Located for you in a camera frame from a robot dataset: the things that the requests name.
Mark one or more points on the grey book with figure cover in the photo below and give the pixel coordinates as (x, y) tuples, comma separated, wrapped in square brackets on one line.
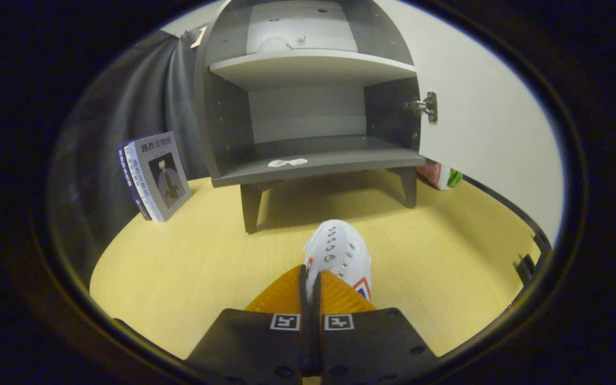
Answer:
[(166, 171)]

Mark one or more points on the metal door hinge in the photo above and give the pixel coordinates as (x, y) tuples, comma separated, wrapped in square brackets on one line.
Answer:
[(425, 106)]

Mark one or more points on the white spine book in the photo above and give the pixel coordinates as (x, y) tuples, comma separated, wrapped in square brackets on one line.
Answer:
[(137, 176)]

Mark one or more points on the dark blue book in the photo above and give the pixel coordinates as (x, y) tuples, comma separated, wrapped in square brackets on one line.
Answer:
[(126, 176)]

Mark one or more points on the watermelon pattern object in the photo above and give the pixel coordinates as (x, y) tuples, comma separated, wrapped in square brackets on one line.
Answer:
[(443, 176)]

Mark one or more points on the white shoe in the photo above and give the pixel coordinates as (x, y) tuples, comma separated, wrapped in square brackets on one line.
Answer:
[(340, 251)]

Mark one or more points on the grey shoe cabinet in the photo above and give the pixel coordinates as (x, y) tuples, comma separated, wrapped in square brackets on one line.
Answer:
[(308, 160)]

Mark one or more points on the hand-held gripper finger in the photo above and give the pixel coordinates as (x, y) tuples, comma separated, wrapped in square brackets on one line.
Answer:
[(317, 347), (304, 347)]

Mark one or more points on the black bracket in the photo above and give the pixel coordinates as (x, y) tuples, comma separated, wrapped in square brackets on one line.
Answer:
[(527, 267)]

